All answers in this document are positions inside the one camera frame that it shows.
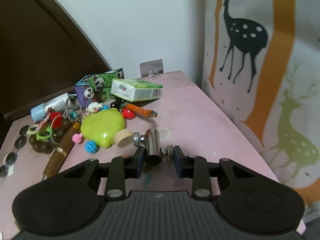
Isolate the grey metal plate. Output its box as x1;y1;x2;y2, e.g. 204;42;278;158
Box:
139;59;163;78

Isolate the silver metal tube clamp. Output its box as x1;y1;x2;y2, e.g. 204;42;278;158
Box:
132;128;175;167

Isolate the white pink doll charm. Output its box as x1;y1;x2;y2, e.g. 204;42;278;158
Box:
86;102;103;114

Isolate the brown pen-shaped stick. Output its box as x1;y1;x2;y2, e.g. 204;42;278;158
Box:
41;121;82;182

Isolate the green white paper box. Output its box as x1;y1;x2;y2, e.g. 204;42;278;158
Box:
110;78;163;102

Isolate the panda print box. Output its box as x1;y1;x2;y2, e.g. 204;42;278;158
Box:
74;68;125;108

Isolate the red plastic charm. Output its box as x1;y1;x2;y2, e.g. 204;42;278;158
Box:
46;109;63;129

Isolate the cork stopper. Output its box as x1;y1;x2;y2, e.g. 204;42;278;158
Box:
114;129;132;147

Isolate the blue flower charm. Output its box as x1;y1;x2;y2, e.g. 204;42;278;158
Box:
84;140;97;153

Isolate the dark wooden bed headboard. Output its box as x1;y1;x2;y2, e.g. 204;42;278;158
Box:
0;0;113;123

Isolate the red heart charm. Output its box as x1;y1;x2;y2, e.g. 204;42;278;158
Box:
121;109;135;120

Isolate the orange patterned stick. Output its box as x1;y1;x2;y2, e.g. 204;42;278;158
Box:
126;104;158;118

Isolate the metal keyring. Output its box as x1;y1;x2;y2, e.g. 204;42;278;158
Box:
64;96;83;120

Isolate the lime green plastic case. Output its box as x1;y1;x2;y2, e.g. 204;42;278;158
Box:
80;108;126;148

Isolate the dark wooden nightstand pink top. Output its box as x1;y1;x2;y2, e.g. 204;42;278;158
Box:
0;70;307;240

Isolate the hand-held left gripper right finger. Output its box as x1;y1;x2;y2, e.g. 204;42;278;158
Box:
174;145;261;198

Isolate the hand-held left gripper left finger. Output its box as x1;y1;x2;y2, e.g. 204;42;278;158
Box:
59;146;146;198

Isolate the brown bead bracelet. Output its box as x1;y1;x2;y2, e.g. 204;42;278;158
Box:
29;119;75;154

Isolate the white tube blue cap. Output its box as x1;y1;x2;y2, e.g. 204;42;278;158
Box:
31;92;72;121

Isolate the deer print wardrobe cover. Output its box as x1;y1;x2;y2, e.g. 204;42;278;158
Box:
201;0;320;213

